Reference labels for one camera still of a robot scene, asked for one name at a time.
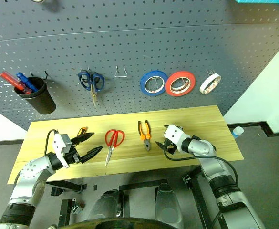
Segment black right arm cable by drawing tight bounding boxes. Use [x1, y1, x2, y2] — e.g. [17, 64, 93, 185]
[163, 149, 240, 189]

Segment orange handled pliers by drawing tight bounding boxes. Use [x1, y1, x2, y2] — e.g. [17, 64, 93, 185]
[137, 120, 152, 152]

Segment orange black handled tool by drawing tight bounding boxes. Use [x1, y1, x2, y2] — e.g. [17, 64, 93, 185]
[76, 126, 89, 139]

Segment grey rounded robot leg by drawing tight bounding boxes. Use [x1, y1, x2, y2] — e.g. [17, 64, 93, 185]
[154, 182, 184, 229]
[88, 189, 124, 221]

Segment clear plastic bottle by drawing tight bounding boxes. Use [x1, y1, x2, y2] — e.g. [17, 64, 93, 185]
[232, 126, 245, 140]

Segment blue handled scissors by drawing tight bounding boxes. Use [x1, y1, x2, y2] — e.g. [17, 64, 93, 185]
[78, 70, 105, 108]

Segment blue utility knife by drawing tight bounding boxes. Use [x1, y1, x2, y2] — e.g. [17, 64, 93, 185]
[16, 72, 39, 93]

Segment black cup holder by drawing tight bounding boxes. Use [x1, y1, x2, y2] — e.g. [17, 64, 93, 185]
[13, 76, 57, 115]

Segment grey metal pegboard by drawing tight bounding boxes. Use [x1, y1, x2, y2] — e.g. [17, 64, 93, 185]
[0, 0, 279, 131]

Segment red utility knife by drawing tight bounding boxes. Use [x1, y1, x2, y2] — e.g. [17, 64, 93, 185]
[0, 71, 31, 94]

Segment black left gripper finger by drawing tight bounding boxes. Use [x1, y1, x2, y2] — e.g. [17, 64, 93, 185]
[70, 132, 95, 146]
[80, 145, 104, 165]

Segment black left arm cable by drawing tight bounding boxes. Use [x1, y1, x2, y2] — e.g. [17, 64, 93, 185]
[44, 129, 59, 155]

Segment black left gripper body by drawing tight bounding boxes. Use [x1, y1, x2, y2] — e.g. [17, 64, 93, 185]
[64, 143, 83, 165]

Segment red tape roll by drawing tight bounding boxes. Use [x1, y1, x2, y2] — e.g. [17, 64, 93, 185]
[165, 70, 196, 97]

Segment teal box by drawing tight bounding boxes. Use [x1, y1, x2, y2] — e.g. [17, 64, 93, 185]
[234, 0, 279, 4]

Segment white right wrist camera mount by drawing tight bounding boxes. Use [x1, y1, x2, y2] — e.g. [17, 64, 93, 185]
[163, 125, 192, 152]

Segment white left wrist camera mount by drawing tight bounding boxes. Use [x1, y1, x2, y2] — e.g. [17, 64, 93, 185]
[52, 133, 73, 169]

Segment white tape roll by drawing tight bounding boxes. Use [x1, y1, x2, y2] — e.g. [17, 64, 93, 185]
[199, 73, 222, 95]

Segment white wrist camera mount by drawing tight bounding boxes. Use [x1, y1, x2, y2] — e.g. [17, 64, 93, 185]
[52, 133, 73, 169]
[163, 125, 192, 152]

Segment blue tape roll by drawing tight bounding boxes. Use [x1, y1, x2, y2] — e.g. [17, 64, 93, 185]
[140, 69, 169, 97]

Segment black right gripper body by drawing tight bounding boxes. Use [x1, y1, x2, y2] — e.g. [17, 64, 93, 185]
[164, 140, 178, 156]

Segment black cup hook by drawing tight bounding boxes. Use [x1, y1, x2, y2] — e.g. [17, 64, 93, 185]
[29, 70, 50, 81]

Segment silver wire pegboard hook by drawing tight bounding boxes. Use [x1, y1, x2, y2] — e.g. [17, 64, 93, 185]
[114, 65, 128, 78]

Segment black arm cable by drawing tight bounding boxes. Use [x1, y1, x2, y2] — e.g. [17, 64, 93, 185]
[163, 149, 240, 189]
[44, 129, 59, 155]

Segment red handled scissors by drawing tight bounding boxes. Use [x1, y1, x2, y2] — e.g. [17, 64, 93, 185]
[104, 129, 125, 167]

